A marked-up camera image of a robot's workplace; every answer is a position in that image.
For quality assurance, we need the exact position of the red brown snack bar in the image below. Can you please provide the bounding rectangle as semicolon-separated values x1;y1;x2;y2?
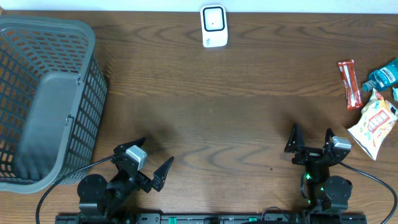
337;60;363;110

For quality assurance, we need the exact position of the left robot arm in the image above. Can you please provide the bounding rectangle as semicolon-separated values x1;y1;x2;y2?
77;138;174;223

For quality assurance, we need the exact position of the black camera cable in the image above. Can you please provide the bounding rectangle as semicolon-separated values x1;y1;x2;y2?
337;160;398;224
34;154;114;224

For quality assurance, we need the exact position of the grey plastic mesh basket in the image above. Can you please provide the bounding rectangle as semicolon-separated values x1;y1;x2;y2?
1;15;108;194

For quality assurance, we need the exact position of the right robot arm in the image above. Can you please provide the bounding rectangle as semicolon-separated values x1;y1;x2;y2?
284;124;353;223

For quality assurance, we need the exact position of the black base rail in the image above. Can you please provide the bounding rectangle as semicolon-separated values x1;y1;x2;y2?
55;213;367;224

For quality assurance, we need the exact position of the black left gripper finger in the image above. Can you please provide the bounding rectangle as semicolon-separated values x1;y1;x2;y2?
152;156;174;187
114;137;146;152

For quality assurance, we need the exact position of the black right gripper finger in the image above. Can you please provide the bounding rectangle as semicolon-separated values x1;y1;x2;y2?
325;128;335;144
284;123;305;153

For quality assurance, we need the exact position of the black left camera cable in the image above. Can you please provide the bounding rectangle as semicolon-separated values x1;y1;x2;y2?
34;154;114;224

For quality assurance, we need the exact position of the teal mouthwash bottle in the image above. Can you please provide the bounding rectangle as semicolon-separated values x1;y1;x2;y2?
362;58;397;91

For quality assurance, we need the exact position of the yellow snack bag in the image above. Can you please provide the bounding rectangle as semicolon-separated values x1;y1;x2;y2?
348;89;397;161

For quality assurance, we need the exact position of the light green wipes packet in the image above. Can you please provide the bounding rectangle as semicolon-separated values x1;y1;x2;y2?
392;87;398;102

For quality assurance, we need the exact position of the white barcode scanner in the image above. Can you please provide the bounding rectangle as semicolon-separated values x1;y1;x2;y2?
200;4;228;48

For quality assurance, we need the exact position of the black right camera cable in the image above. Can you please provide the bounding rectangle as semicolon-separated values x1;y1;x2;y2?
337;160;398;224

